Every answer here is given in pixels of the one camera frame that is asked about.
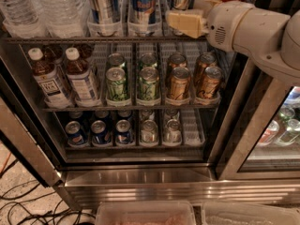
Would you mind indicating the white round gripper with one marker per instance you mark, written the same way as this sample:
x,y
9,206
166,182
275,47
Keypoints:
x,y
222,22

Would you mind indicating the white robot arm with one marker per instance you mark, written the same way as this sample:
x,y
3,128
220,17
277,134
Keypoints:
x,y
270,39

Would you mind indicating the orange soda can back right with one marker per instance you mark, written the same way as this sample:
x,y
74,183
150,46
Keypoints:
x,y
205,60

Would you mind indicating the orange soda can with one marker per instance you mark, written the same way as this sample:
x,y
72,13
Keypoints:
x,y
177,59
207,88
178,87
205,60

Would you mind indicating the orange soda can back left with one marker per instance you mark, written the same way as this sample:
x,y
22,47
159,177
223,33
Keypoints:
x,y
177,59

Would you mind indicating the blue redbull can centre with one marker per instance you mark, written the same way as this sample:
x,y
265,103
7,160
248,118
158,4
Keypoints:
x,y
144,14

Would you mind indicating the green soda can back right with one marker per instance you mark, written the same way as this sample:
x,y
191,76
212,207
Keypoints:
x,y
148,60

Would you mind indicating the green soda can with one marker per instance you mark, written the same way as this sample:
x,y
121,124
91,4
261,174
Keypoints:
x,y
117,87
148,87
148,60
117,60

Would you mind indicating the orange soda can front right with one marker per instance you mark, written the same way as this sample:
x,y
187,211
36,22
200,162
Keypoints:
x,y
207,88

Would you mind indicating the orange soda can front left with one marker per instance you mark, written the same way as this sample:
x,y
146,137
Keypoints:
x,y
178,87

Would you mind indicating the green soda can front right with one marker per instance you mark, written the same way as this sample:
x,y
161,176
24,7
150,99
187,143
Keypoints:
x,y
148,87

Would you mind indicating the green soda can back left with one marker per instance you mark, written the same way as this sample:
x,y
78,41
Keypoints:
x,y
117,60

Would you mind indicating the silver blue redbull can left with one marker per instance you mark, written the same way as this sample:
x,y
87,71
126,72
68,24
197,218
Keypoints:
x,y
106,15

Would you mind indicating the green soda can front left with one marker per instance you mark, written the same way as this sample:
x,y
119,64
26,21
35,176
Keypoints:
x,y
117,87

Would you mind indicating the silver soda can right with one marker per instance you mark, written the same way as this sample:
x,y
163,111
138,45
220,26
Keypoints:
x,y
172,133

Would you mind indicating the silver soda can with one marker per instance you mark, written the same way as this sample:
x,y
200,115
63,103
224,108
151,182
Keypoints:
x,y
172,133
149,133

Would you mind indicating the silver soda can left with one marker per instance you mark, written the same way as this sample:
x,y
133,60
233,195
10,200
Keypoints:
x,y
149,133

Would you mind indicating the stainless steel fridge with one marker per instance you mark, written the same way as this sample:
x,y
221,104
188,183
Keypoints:
x,y
218,159

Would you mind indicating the green can behind glass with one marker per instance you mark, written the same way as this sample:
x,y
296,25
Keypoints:
x,y
291,126

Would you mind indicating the red can behind glass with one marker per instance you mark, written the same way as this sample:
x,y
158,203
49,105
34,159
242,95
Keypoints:
x,y
268,135

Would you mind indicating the blue pepsi can right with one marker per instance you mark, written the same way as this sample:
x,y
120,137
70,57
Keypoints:
x,y
124,134

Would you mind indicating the blue pepsi can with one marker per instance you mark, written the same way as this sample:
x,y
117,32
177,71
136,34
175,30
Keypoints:
x,y
101,136
76,137
124,134

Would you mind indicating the blue pepsi can middle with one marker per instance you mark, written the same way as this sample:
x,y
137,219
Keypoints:
x,y
101,136

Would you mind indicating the blue pepsi can left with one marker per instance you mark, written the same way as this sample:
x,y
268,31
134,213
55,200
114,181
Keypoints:
x,y
76,137

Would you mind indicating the clear water bottle right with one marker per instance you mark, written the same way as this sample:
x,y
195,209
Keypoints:
x,y
62,18

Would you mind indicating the clear water bottle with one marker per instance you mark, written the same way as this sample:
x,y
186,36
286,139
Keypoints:
x,y
62,18
21,19

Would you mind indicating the iced tea bottle right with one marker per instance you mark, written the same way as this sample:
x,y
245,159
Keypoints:
x,y
82,79

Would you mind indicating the iced tea bottle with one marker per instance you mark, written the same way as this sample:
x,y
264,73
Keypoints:
x,y
50,79
82,79

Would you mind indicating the iced tea bottle left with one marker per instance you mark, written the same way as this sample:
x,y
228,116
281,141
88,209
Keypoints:
x,y
50,79

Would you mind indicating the clear water bottle left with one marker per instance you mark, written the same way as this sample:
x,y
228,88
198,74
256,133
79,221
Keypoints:
x,y
21,19

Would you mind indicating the clear plastic bin right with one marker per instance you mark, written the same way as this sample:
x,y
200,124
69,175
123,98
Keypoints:
x,y
234,213

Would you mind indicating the clear plastic bin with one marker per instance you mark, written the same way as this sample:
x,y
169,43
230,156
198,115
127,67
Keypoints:
x,y
146,213
234,213

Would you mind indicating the clear plastic bin left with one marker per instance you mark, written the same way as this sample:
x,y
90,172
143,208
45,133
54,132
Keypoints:
x,y
146,213

